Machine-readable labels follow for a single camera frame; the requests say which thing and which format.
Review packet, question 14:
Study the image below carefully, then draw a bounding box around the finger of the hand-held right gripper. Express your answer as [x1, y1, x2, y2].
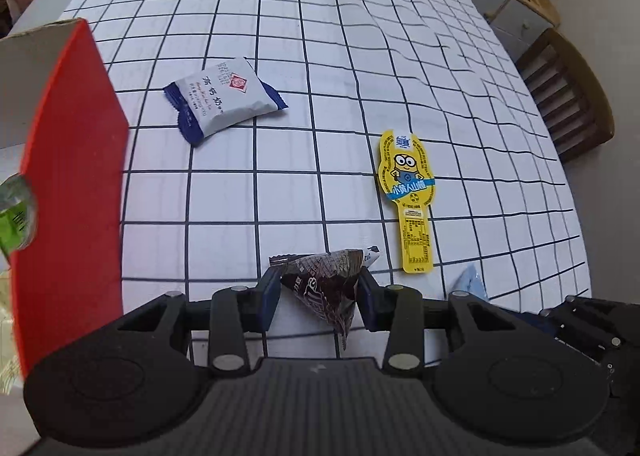
[541, 295, 626, 367]

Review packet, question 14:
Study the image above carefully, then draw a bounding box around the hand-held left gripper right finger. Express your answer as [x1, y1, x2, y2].
[356, 267, 545, 378]

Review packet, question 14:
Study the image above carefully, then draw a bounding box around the white checked tablecloth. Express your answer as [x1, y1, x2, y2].
[57, 0, 593, 362]

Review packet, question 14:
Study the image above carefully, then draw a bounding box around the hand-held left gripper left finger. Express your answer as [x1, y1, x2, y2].
[119, 266, 284, 379]

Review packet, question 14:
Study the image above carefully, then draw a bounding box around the red cardboard box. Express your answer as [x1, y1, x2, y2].
[0, 18, 131, 456]

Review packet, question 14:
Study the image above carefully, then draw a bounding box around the yellow cartoon snack packet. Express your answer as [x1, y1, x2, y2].
[376, 129, 441, 274]

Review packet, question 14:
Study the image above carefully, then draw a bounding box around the wooden chair black cushion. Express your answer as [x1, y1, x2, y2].
[515, 28, 616, 164]

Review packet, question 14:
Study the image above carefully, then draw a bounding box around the green snack packet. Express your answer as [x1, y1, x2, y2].
[0, 175, 39, 257]

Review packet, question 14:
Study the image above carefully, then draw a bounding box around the pale snack packet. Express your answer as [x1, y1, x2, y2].
[0, 271, 18, 394]

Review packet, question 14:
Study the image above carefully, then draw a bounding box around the white and blue snack packet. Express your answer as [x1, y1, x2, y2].
[164, 56, 290, 147]

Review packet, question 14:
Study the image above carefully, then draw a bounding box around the light blue snack packet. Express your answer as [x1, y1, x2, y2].
[447, 263, 488, 304]

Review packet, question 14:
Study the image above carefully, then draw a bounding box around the dark triangular snack packet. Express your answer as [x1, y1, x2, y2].
[269, 249, 382, 351]

